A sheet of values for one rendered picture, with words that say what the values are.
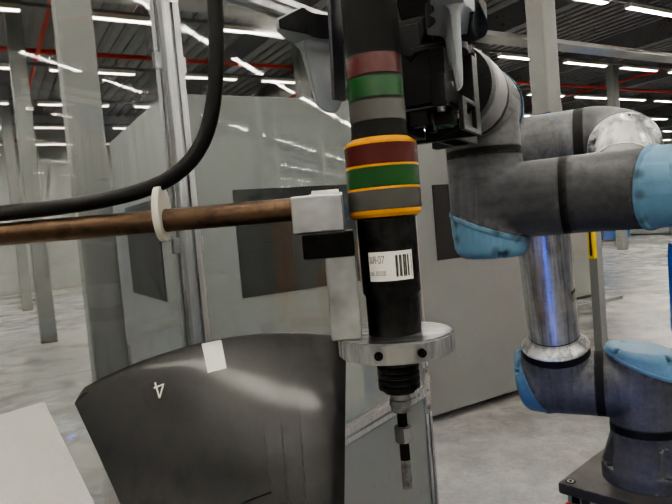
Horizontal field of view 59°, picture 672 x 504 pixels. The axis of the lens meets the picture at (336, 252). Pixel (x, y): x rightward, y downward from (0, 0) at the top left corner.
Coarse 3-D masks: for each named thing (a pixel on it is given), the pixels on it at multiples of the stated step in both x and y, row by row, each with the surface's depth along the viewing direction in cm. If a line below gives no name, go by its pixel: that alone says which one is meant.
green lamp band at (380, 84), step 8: (352, 80) 34; (360, 80) 34; (368, 80) 33; (376, 80) 33; (384, 80) 33; (392, 80) 34; (400, 80) 34; (352, 88) 34; (360, 88) 34; (368, 88) 33; (376, 88) 33; (384, 88) 33; (392, 88) 34; (400, 88) 34; (352, 96) 34; (360, 96) 34; (368, 96) 33
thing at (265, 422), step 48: (240, 336) 52; (288, 336) 53; (96, 384) 48; (144, 384) 48; (192, 384) 48; (240, 384) 48; (288, 384) 48; (336, 384) 49; (96, 432) 46; (144, 432) 46; (192, 432) 45; (240, 432) 45; (288, 432) 45; (336, 432) 45; (144, 480) 43; (192, 480) 43; (240, 480) 42; (288, 480) 42; (336, 480) 42
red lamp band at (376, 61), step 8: (352, 56) 34; (360, 56) 33; (368, 56) 33; (376, 56) 33; (384, 56) 33; (392, 56) 34; (400, 56) 34; (352, 64) 34; (360, 64) 33; (368, 64) 33; (376, 64) 33; (384, 64) 33; (392, 64) 34; (400, 64) 34; (352, 72) 34; (360, 72) 33; (368, 72) 33; (400, 72) 34
